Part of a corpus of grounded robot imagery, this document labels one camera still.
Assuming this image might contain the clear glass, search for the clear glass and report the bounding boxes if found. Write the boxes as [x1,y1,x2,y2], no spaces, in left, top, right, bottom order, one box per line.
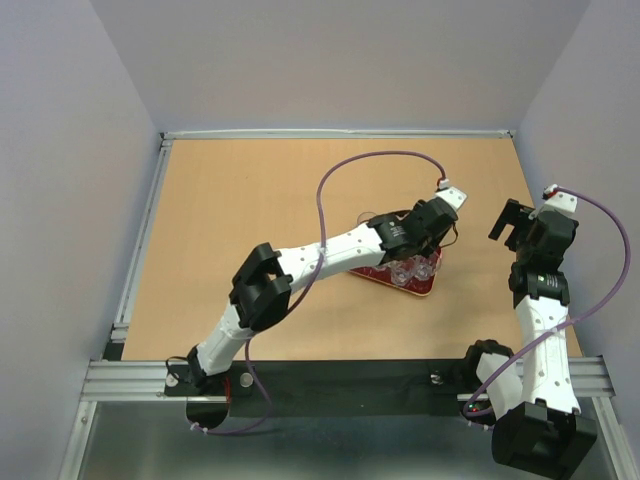
[413,254,440,282]
[356,211,380,227]
[388,259,415,287]

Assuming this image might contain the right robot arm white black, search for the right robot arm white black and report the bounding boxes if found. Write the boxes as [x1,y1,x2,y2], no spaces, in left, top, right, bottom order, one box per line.
[460,193,597,479]

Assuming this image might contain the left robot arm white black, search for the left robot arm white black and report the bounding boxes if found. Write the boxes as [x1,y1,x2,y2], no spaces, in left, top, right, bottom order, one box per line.
[186,188,467,394]

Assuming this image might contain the red lacquer tray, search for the red lacquer tray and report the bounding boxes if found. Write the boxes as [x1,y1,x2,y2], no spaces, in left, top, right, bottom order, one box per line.
[350,247,443,297]

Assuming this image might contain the circuit board with leds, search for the circuit board with leds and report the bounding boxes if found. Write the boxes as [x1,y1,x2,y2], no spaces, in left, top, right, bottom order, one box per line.
[462,399,492,417]

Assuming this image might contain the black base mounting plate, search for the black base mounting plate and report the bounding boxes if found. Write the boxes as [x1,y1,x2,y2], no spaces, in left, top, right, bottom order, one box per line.
[165,358,481,418]

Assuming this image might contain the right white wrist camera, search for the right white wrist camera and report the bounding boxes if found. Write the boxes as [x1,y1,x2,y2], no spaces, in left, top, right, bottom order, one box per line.
[538,184,578,218]

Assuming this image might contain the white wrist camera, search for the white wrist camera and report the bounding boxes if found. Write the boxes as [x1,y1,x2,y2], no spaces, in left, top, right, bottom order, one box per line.
[435,178,468,212]
[538,184,578,218]

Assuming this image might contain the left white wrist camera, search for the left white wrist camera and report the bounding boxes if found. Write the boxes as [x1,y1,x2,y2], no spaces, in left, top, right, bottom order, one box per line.
[435,178,468,212]

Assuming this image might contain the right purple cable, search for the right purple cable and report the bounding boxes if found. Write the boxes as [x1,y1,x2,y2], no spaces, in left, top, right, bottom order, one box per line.
[464,187,631,431]

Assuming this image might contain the purple cable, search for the purple cable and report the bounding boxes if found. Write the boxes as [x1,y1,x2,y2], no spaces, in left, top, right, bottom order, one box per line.
[192,150,448,435]
[464,187,631,431]

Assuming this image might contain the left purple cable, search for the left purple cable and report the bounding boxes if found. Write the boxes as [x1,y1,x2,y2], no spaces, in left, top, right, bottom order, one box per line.
[192,150,448,435]

